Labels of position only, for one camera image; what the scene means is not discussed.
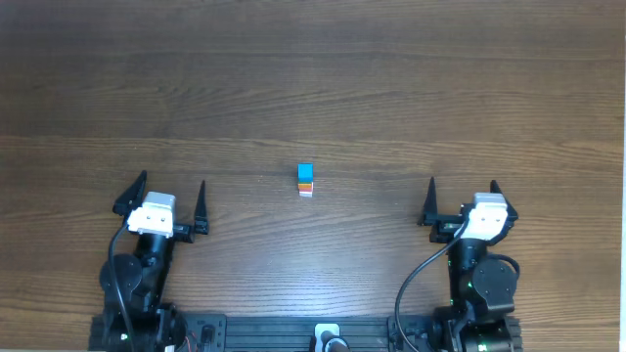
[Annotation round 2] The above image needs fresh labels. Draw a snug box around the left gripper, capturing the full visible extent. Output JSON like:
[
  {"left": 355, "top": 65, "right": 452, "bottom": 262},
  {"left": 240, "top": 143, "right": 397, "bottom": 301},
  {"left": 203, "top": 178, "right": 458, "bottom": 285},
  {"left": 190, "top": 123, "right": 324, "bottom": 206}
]
[{"left": 112, "top": 169, "right": 211, "bottom": 244}]

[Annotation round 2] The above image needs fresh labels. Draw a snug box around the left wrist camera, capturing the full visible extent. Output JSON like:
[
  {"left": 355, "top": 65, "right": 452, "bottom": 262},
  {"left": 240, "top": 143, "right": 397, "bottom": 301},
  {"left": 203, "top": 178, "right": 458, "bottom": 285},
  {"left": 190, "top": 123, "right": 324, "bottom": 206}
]
[{"left": 126, "top": 191, "right": 177, "bottom": 240}]

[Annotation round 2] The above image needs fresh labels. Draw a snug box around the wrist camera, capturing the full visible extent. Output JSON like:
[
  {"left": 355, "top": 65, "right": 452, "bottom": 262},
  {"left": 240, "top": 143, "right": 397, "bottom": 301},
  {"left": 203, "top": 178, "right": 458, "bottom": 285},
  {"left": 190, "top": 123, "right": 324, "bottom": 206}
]
[
  {"left": 126, "top": 191, "right": 177, "bottom": 240},
  {"left": 467, "top": 192, "right": 509, "bottom": 241}
]

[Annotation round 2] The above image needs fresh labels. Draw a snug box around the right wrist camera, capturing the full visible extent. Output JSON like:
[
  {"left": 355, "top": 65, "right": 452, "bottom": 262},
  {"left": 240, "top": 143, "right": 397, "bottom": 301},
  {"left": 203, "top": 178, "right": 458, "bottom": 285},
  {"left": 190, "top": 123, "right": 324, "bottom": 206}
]
[{"left": 467, "top": 192, "right": 509, "bottom": 241}]

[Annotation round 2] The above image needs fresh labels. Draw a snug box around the mounting rail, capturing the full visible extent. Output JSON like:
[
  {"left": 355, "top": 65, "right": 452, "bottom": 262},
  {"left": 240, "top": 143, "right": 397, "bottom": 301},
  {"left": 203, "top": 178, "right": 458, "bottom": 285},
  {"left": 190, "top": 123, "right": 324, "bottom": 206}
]
[{"left": 89, "top": 312, "right": 523, "bottom": 352}]

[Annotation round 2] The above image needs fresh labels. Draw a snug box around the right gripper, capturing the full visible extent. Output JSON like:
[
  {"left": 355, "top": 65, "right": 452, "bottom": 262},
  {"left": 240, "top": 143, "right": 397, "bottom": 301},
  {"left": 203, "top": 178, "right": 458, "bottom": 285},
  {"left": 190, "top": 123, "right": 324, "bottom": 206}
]
[{"left": 417, "top": 176, "right": 519, "bottom": 244}]

